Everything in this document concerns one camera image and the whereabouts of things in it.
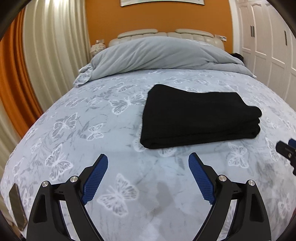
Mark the cream padded headboard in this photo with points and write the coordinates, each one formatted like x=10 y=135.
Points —
x=189 y=34

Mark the dark smartphone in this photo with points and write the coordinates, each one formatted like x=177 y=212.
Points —
x=17 y=208

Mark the white wardrobe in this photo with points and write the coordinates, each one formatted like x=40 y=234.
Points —
x=268 y=47

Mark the orange curtain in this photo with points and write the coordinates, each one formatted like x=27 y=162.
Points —
x=17 y=94

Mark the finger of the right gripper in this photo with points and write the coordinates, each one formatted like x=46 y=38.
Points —
x=292 y=143
x=288 y=152

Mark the cream curtain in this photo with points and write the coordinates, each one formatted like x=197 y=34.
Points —
x=55 y=47

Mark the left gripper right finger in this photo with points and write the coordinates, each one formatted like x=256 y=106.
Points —
x=239 y=203

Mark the framed wall painting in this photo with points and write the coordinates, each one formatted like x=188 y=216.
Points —
x=131 y=2

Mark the grey duvet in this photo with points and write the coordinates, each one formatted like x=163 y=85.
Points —
x=158 y=53

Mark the black pants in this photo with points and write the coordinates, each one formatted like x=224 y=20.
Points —
x=174 y=117

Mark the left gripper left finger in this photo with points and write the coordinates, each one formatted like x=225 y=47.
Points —
x=46 y=220

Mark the butterfly print bed sheet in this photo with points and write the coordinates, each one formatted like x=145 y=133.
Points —
x=151 y=194

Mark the bedside lamp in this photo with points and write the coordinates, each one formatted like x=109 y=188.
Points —
x=97 y=47

